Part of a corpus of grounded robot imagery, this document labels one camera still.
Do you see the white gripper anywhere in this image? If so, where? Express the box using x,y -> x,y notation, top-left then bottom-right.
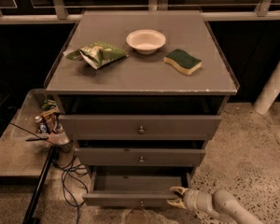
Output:
167,187 -> 214,214

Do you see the grey bottom drawer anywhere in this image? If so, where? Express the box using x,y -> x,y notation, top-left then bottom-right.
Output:
83,166 -> 192,208

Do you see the grey drawer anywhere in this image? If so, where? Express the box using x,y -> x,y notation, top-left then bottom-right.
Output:
76,147 -> 206,167
60,115 -> 221,140
83,166 -> 192,208

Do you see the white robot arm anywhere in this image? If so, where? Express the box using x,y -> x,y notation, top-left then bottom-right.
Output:
167,61 -> 280,224

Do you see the grey middle drawer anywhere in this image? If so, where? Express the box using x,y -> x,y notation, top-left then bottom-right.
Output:
76,147 -> 206,167

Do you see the grey drawer cabinet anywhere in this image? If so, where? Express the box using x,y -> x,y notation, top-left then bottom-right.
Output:
43,9 -> 240,187

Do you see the grey top drawer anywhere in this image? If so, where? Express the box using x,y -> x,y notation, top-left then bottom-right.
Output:
60,115 -> 221,140

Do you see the green yellow sponge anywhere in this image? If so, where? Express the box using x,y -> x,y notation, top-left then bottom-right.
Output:
163,49 -> 203,75

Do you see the black stand pole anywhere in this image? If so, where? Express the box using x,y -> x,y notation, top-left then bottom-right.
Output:
22,147 -> 56,224

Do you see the soda can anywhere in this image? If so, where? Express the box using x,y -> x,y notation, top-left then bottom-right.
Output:
35,116 -> 48,133

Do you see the brown snack packet in bin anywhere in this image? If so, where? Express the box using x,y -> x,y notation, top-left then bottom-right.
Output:
41,108 -> 62,133

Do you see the white paper bowl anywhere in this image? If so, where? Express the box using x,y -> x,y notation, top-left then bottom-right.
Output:
126,29 -> 166,55

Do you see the clear plastic bin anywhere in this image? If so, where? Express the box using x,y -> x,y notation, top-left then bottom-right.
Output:
11,89 -> 70,146

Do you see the green snack packet in bin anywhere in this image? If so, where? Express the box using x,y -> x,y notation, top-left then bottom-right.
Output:
42,99 -> 57,111

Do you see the green chip bag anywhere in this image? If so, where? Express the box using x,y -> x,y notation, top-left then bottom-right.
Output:
63,42 -> 129,70

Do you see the metal window railing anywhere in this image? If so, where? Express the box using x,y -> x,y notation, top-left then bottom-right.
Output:
0,0 -> 280,24

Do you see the blue cable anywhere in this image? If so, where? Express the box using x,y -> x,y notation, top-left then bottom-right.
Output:
51,143 -> 90,224

